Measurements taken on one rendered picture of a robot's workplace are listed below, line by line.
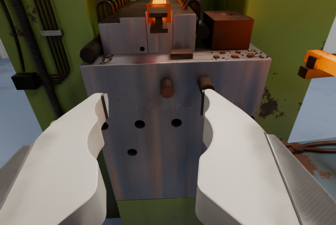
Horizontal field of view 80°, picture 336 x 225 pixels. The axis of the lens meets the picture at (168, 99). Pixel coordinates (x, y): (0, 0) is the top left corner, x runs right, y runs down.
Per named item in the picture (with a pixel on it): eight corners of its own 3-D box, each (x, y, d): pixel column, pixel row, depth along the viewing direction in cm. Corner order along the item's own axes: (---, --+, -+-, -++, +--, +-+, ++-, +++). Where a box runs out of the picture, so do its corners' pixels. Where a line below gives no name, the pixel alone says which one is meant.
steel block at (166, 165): (237, 195, 63) (272, 58, 40) (115, 200, 62) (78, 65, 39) (204, 100, 111) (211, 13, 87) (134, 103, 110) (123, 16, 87)
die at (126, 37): (194, 51, 45) (196, 9, 40) (103, 54, 44) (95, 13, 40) (179, 17, 80) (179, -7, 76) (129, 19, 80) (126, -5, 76)
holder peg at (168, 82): (174, 98, 39) (174, 86, 38) (160, 99, 39) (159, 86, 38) (173, 88, 42) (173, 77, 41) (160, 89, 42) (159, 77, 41)
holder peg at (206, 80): (214, 97, 39) (215, 84, 38) (200, 97, 39) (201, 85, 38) (209, 87, 43) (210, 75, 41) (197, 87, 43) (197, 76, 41)
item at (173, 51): (170, 59, 41) (170, 53, 40) (170, 54, 43) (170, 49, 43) (192, 59, 41) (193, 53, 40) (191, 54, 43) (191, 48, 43)
